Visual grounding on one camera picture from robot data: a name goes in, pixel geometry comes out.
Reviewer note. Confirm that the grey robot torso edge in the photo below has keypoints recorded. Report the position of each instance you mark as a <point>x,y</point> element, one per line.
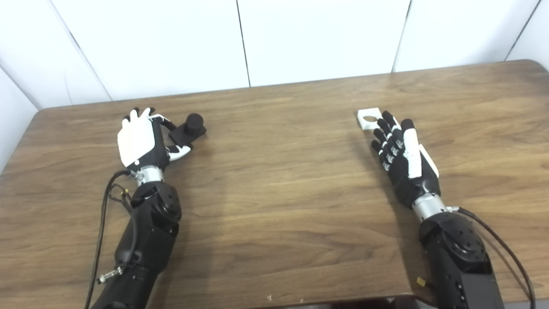
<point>343,304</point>

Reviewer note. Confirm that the black peg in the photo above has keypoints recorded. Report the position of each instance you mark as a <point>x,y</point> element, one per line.
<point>188,128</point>

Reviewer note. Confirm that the small yellow tag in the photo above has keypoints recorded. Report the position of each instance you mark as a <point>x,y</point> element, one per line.
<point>421,282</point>

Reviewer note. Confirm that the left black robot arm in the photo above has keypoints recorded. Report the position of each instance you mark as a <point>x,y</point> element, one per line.
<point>148,240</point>

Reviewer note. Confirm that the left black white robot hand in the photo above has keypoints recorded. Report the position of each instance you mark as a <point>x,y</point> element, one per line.
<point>137,139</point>

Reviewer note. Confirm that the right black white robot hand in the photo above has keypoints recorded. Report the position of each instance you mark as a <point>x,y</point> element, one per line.
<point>407,167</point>

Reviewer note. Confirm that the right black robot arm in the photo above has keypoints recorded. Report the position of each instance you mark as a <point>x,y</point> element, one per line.
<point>461,262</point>

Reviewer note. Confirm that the white square piece with hole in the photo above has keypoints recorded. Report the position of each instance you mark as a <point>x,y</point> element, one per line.
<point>363,122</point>

